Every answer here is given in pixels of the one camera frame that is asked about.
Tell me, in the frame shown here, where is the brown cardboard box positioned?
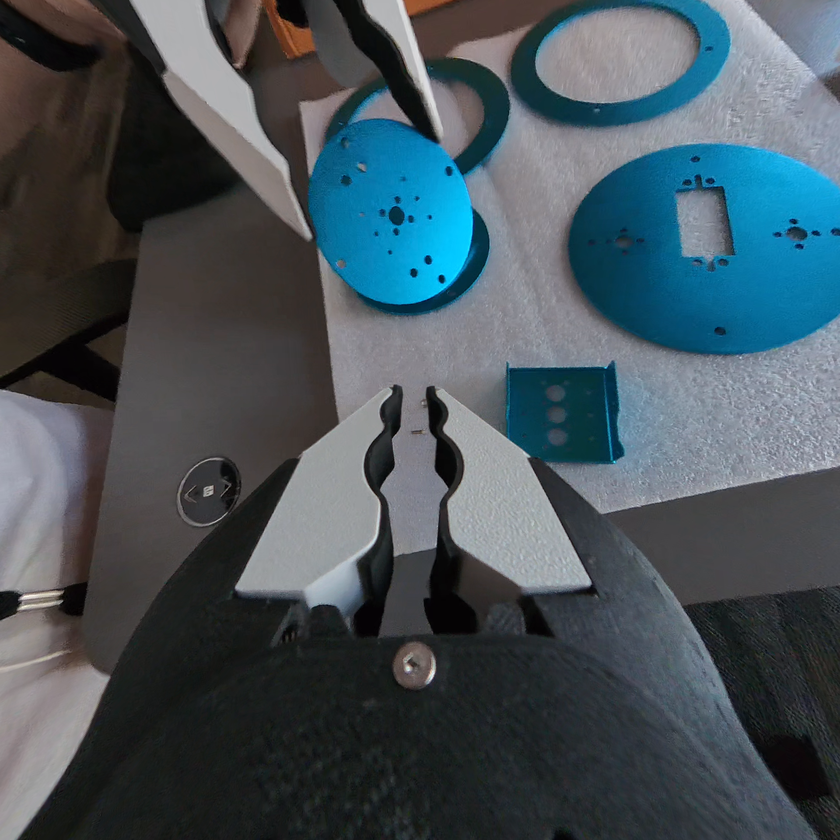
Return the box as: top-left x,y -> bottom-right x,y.
261,0 -> 460,61

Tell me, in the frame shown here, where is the small blue perforated disc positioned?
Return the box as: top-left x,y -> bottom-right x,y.
307,118 -> 475,307
357,209 -> 491,316

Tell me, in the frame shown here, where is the blue metal bracket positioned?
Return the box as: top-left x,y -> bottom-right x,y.
505,361 -> 626,465

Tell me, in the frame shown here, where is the blue metal ring plate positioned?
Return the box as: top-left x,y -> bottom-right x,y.
326,57 -> 511,176
511,0 -> 731,127

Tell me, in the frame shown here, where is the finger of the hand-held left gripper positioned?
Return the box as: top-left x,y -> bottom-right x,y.
130,0 -> 315,242
304,0 -> 444,143

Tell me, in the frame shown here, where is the large blue slotted disc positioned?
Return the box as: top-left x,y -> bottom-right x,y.
567,143 -> 840,356

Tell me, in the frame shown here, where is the round desk control button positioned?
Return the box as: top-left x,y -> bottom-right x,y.
176,456 -> 243,528

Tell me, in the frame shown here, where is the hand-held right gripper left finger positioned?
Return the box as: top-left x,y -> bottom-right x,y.
235,385 -> 404,634

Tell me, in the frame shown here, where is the white foam sheet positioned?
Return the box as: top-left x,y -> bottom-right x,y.
298,0 -> 840,516

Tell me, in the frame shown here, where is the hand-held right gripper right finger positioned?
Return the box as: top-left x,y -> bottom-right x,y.
424,386 -> 593,631

